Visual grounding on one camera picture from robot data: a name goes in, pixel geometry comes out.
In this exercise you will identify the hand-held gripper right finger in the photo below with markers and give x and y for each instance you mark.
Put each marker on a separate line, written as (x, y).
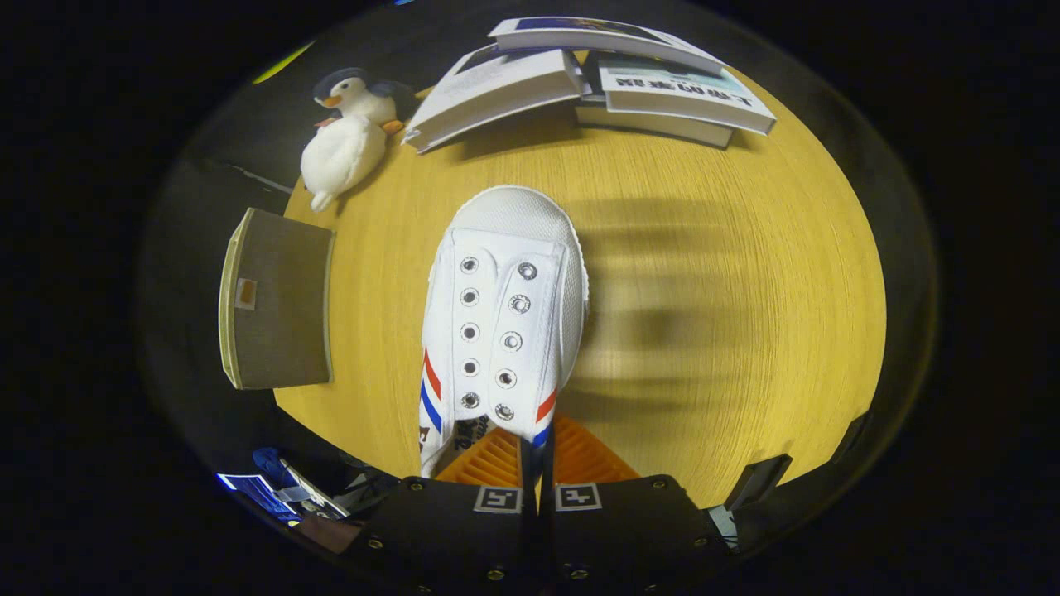
(550, 530)

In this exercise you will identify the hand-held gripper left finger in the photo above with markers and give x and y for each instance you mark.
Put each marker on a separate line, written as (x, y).
(527, 530)

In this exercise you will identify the white canvas shoe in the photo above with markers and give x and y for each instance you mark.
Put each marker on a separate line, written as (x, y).
(513, 240)

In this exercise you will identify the grey fabric storage box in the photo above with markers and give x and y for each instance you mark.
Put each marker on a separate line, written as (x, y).
(281, 314)

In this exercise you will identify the dark rectangular object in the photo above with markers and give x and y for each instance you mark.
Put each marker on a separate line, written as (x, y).
(758, 480)

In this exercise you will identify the blue glowing screen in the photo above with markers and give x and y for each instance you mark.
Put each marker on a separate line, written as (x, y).
(257, 492)

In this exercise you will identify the plain thick book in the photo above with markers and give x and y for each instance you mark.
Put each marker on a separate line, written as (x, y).
(654, 124)

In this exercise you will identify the white penguin plush toy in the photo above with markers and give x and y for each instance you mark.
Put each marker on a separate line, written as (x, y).
(339, 153)

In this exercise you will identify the white book with dark photo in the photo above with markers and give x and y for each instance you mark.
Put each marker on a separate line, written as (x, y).
(497, 87)

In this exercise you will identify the teal and white cover book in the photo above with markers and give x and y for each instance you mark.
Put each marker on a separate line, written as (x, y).
(687, 95)

